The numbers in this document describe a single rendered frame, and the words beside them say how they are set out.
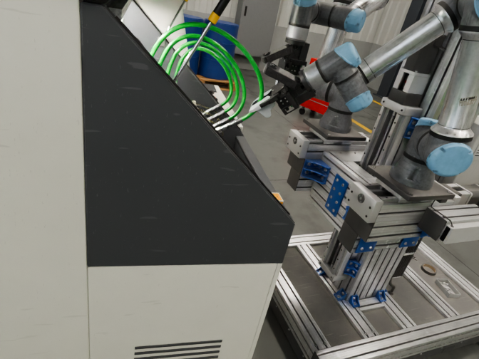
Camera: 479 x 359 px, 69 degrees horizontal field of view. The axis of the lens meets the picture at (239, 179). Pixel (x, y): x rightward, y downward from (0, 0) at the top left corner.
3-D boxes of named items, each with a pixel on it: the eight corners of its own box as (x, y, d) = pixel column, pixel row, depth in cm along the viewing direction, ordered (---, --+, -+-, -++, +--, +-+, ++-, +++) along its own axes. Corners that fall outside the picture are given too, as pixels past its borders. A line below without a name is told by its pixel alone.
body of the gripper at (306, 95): (283, 117, 111) (316, 97, 105) (267, 95, 107) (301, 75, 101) (284, 105, 117) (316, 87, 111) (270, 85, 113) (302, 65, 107)
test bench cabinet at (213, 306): (237, 402, 148) (283, 264, 111) (91, 422, 132) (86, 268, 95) (212, 280, 207) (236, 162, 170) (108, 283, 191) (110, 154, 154)
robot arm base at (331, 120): (338, 122, 176) (344, 103, 171) (356, 134, 164) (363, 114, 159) (313, 120, 170) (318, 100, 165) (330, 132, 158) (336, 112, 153)
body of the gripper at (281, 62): (303, 78, 127) (312, 43, 121) (281, 75, 125) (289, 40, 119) (295, 73, 134) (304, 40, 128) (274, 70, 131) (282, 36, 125)
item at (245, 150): (279, 255, 115) (291, 216, 107) (266, 255, 114) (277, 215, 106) (238, 167, 167) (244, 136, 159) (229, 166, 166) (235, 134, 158)
